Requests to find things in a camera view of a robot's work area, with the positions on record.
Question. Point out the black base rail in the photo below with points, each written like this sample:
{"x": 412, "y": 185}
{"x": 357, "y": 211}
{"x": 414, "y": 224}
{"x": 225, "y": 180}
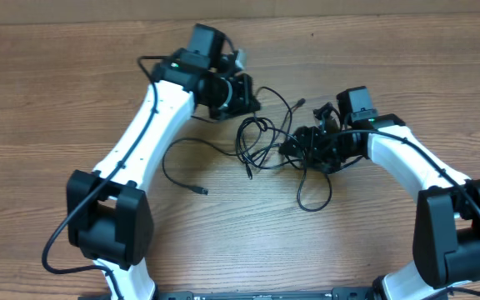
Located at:
{"x": 265, "y": 295}

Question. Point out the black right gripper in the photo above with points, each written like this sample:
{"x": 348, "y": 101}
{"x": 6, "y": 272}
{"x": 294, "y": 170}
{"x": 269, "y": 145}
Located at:
{"x": 312, "y": 136}

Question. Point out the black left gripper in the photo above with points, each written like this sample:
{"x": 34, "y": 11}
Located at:
{"x": 242, "y": 97}

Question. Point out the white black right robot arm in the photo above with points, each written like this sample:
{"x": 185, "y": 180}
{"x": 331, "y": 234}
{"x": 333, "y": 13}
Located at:
{"x": 446, "y": 238}

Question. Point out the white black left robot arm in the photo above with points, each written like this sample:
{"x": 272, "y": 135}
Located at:
{"x": 108, "y": 215}

